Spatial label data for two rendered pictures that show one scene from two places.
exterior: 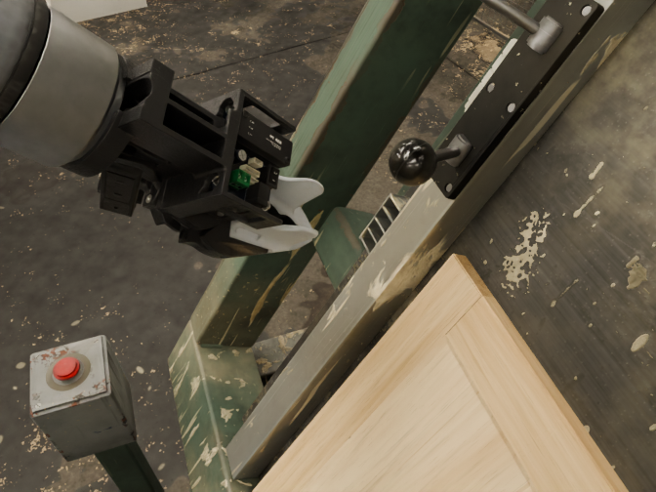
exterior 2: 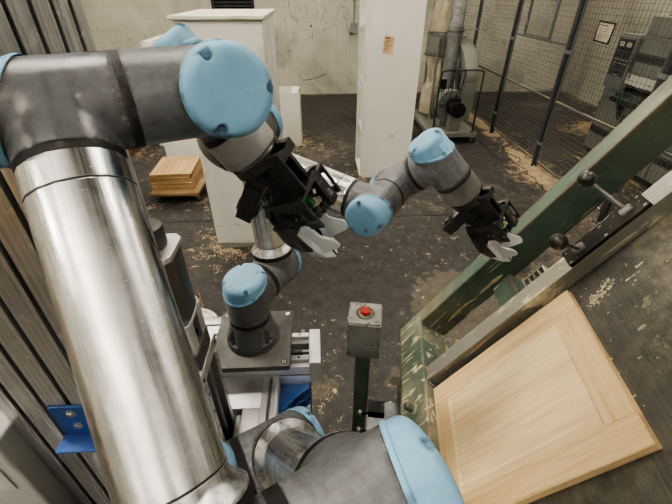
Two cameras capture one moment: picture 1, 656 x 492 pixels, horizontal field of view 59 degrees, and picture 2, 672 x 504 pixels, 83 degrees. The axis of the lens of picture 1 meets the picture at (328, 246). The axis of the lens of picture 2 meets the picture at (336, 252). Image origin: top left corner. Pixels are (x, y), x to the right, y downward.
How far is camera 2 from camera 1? 0.51 m
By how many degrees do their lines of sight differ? 23
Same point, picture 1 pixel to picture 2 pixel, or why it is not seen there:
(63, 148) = (462, 201)
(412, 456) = (526, 369)
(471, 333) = (567, 320)
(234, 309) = (444, 311)
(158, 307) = not seen: hidden behind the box
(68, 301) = (332, 308)
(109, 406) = (377, 333)
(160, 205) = (473, 227)
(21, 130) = (456, 194)
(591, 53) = (645, 220)
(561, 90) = (630, 232)
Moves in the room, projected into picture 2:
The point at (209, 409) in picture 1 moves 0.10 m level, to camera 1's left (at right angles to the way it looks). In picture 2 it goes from (421, 349) to (393, 339)
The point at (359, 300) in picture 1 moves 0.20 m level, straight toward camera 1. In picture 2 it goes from (516, 304) to (499, 356)
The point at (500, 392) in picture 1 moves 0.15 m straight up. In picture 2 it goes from (575, 342) to (603, 288)
